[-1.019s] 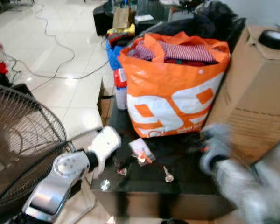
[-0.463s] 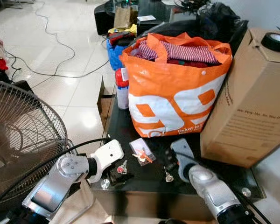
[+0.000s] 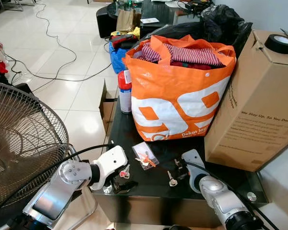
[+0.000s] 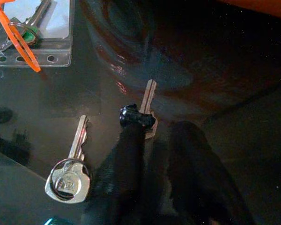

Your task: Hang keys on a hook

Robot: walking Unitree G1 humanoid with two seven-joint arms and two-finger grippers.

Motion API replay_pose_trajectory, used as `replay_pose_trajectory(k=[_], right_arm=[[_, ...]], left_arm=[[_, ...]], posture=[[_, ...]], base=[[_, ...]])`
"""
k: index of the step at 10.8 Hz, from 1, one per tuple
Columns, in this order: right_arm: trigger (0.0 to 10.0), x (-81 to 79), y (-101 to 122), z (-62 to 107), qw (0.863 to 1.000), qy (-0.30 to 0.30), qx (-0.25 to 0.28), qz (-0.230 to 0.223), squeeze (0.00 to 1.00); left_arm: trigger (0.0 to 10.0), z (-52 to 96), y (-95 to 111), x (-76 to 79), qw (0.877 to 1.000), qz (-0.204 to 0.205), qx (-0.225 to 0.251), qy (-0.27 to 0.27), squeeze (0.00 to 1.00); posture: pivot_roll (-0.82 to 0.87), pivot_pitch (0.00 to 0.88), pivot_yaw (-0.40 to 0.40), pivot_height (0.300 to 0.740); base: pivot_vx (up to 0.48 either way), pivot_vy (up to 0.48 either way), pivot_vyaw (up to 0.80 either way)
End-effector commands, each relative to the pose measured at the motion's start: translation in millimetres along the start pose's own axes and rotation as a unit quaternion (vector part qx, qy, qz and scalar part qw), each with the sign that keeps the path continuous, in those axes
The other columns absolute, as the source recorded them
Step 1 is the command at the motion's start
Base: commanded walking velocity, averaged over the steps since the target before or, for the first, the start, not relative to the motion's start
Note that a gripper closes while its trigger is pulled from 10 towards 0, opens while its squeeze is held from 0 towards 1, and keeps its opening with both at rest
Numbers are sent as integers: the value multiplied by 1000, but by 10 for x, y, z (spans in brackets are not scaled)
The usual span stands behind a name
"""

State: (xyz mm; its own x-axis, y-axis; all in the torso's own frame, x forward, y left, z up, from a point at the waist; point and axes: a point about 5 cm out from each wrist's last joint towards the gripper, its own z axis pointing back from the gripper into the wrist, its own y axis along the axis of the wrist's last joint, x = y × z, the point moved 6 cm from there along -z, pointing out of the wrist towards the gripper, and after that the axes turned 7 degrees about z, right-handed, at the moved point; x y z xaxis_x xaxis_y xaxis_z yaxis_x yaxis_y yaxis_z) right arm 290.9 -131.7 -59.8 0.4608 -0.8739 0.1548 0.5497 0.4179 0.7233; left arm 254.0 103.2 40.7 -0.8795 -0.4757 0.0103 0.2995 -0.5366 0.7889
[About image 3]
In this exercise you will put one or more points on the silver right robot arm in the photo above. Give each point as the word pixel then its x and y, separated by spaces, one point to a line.
pixel 223 201

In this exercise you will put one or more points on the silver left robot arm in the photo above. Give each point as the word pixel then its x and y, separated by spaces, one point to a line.
pixel 48 199

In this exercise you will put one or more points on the silver key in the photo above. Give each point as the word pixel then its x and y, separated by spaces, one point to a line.
pixel 172 181

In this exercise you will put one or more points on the red headed key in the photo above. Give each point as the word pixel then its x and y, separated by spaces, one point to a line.
pixel 124 172

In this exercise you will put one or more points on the black glass coffee table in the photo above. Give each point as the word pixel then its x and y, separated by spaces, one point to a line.
pixel 149 199

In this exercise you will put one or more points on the orange key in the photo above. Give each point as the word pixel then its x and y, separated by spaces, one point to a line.
pixel 147 159

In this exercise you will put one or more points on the clear plastic bag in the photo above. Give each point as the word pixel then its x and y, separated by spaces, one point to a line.
pixel 140 148

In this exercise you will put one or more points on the orange white shopping bag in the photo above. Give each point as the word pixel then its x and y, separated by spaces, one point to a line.
pixel 177 91

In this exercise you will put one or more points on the small open cardboard box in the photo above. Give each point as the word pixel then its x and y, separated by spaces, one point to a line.
pixel 106 108

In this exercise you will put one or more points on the white spray can red cap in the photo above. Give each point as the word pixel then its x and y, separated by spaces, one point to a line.
pixel 125 96

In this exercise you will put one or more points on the metal cage fan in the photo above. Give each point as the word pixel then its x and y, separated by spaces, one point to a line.
pixel 24 143

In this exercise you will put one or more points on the brown cardboard box with print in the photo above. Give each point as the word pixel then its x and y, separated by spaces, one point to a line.
pixel 257 100

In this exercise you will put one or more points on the red white striped cloth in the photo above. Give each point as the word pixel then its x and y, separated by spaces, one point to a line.
pixel 192 55

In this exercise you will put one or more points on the blue plastic bag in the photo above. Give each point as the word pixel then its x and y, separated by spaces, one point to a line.
pixel 116 60

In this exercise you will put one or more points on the red black bag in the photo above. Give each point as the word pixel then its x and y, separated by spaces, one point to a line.
pixel 124 42

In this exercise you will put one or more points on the white paper sheet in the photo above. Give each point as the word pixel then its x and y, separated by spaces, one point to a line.
pixel 150 20

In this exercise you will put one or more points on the black garbage bag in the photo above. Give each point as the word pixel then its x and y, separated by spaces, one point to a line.
pixel 223 21

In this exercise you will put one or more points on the black tape roll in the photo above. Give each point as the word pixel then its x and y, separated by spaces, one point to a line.
pixel 273 46

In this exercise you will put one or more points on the brown paper bag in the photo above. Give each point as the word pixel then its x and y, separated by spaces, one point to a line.
pixel 126 20

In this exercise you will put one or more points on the black low cabinet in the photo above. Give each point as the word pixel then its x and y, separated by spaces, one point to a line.
pixel 156 12

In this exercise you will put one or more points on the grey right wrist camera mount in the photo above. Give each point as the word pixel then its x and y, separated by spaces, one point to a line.
pixel 194 167

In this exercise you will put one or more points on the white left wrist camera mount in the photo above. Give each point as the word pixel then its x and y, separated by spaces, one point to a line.
pixel 110 160

